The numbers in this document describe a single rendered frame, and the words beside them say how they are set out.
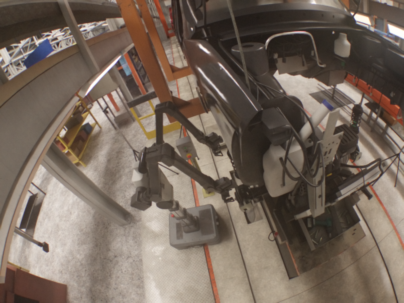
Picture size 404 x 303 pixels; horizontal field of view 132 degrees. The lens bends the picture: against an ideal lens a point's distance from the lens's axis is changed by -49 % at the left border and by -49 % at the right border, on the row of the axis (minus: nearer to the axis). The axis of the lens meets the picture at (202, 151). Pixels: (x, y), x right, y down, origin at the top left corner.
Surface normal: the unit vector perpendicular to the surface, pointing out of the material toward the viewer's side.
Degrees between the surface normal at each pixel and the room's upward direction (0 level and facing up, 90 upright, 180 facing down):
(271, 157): 64
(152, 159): 90
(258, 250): 0
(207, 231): 0
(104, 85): 90
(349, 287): 0
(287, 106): 91
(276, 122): 12
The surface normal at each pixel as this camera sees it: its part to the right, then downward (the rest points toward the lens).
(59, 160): 0.95, -0.30
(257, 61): 0.22, 0.57
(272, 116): -0.18, -0.53
